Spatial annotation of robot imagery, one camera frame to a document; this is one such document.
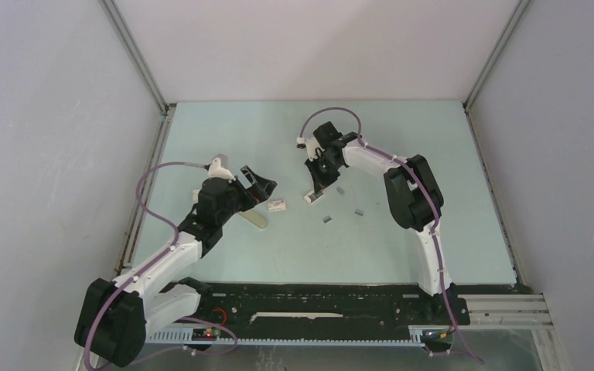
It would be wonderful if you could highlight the aluminium frame post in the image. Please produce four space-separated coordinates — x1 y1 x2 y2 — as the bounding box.
463 0 533 114
98 0 169 115

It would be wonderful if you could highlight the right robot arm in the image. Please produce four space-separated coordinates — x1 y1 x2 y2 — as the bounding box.
296 121 452 323

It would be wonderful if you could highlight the left aluminium frame post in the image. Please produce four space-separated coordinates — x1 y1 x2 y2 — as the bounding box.
98 0 169 115

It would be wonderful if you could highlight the staple tray box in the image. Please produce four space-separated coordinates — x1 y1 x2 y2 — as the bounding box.
304 190 324 204

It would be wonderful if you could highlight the olive green stapler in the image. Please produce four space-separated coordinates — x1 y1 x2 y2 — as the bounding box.
239 209 268 230

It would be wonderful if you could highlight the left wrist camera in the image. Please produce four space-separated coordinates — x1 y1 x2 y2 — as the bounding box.
207 154 237 182

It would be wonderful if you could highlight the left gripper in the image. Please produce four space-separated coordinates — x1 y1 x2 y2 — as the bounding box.
217 166 275 226

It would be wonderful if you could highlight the white stapler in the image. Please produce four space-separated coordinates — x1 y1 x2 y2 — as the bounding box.
192 189 200 203

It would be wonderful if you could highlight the white staple box sleeve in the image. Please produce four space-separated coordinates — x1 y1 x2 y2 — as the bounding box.
267 199 287 213

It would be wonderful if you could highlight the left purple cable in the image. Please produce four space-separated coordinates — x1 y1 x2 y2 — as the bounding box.
82 162 239 371

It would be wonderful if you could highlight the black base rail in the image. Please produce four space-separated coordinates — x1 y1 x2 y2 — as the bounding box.
194 282 470 342

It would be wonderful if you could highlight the right aluminium frame post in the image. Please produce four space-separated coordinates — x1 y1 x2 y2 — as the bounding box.
463 0 533 114

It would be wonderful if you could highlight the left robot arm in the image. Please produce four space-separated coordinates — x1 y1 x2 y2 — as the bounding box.
74 157 278 370

